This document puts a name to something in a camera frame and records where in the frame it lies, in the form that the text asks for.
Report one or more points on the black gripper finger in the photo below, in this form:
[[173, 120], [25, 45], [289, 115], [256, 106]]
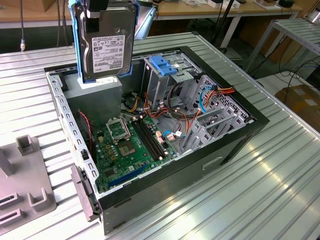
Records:
[[92, 23]]

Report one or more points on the hard disk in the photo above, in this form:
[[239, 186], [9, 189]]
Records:
[[107, 50]]

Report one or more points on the grey metal disk bay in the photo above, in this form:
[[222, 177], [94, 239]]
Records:
[[206, 140]]

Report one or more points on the plain cardboard box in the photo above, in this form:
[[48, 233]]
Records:
[[48, 5]]

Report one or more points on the grey power supply unit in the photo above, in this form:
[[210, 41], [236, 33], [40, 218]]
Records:
[[100, 105]]

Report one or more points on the blue plastic drive latch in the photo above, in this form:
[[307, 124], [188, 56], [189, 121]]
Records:
[[162, 66]]

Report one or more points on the grey metal drive cage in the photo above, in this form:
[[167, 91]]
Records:
[[157, 85]]

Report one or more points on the wooden desk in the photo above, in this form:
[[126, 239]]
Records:
[[190, 10]]

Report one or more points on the small white box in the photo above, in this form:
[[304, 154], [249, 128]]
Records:
[[215, 3]]

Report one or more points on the black RAM slot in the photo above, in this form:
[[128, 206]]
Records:
[[147, 140], [153, 138], [150, 139], [144, 141]]

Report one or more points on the CPU socket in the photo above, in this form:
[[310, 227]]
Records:
[[127, 150]]

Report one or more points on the black case clip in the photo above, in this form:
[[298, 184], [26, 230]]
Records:
[[85, 155]]

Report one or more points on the green motherboard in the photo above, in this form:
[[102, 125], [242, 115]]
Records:
[[135, 163]]

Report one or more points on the blue expansion slot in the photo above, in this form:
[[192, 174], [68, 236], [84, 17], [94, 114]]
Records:
[[127, 175]]

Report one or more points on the grey parts rack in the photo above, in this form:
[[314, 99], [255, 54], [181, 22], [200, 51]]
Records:
[[25, 175]]

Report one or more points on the white brown box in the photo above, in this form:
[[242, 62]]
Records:
[[266, 3]]

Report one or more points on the black open PC case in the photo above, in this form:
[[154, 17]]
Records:
[[175, 180]]

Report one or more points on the small black device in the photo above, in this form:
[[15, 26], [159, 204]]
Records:
[[286, 3]]

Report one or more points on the metal slat rack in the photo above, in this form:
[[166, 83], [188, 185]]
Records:
[[300, 30]]

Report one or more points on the silver metal cylinder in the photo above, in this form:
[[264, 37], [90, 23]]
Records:
[[313, 16]]

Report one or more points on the brown cardboard box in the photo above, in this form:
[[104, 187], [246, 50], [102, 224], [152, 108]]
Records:
[[300, 102]]

